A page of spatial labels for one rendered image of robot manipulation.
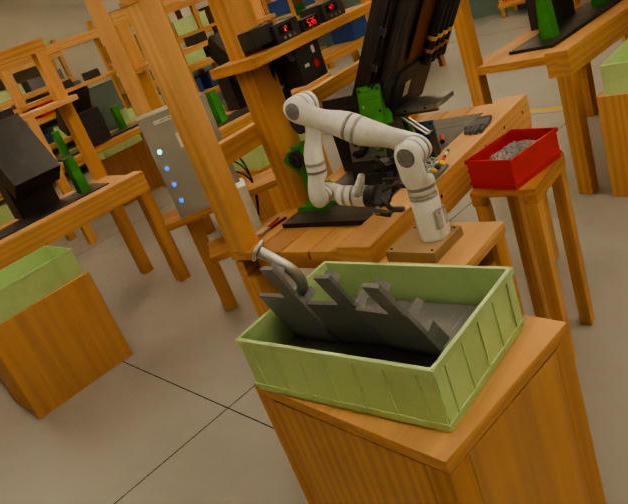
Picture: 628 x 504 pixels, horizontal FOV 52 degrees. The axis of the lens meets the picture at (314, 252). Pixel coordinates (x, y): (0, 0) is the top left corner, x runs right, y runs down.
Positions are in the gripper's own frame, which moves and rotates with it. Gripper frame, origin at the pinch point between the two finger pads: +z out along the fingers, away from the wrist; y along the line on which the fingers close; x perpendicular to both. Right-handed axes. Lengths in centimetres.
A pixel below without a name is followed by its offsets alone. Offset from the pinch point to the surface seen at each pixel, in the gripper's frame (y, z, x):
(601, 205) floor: -118, 46, -176
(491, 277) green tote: 39, 37, 22
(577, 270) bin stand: -26, 46, -90
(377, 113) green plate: -52, -29, -17
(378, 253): 16.7, -8.6, -9.3
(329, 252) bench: 17.2, -27.1, -10.3
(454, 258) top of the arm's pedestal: 20.8, 19.5, -1.7
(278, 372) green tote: 72, -12, 24
